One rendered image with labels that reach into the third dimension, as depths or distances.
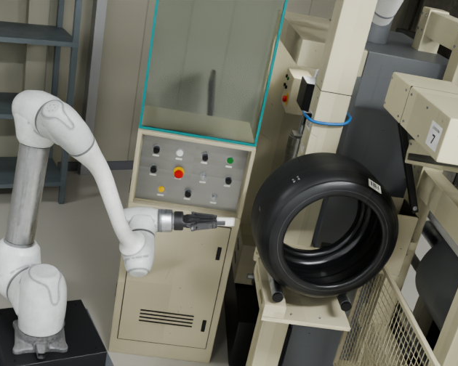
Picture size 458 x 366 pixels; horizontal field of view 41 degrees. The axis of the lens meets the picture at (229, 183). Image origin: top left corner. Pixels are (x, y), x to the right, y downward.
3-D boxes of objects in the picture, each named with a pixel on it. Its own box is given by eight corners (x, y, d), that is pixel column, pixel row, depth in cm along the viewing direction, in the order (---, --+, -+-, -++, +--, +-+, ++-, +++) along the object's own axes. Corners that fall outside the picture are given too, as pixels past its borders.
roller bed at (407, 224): (356, 250, 291) (374, 193, 279) (386, 253, 292) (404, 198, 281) (367, 271, 272) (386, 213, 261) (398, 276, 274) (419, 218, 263)
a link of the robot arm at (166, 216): (159, 205, 240) (174, 205, 240) (159, 225, 244) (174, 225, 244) (158, 215, 232) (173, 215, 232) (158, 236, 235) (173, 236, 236)
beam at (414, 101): (380, 107, 248) (391, 70, 242) (440, 117, 251) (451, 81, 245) (433, 162, 192) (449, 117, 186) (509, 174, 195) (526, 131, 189)
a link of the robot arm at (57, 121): (103, 134, 200) (80, 122, 209) (75, 97, 187) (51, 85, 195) (75, 163, 197) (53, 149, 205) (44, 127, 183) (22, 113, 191)
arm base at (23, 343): (11, 362, 202) (13, 348, 200) (12, 322, 222) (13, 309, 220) (68, 359, 209) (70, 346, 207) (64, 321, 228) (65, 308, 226)
